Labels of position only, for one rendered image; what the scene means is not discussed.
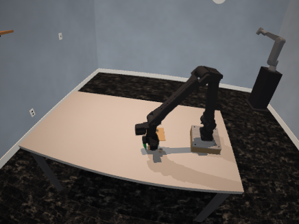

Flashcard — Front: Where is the tan flat mat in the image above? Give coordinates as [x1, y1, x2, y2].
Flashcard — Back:
[156, 127, 165, 141]

